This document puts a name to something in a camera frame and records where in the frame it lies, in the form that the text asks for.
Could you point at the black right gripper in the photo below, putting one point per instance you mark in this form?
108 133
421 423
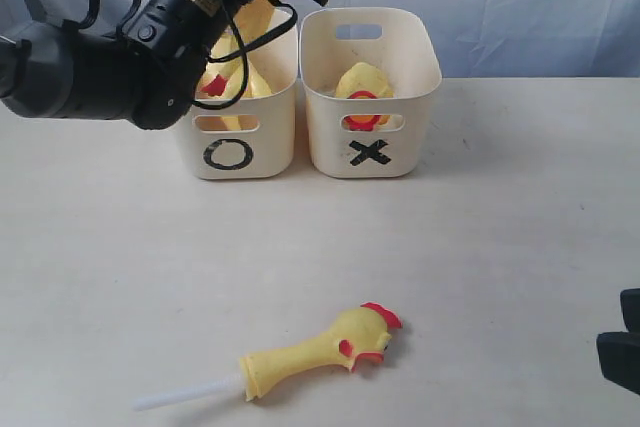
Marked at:
618 352

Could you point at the whole yellow rubber chicken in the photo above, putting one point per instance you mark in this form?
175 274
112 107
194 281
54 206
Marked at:
252 20
251 85

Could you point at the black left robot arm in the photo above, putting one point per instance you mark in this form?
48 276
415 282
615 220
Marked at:
145 71

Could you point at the cream bin marked O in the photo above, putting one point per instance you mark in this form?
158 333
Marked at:
254 138

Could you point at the cream bin marked X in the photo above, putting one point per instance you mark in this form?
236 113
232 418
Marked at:
397 42

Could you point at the chicken head with white tube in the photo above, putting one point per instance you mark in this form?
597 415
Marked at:
359 334

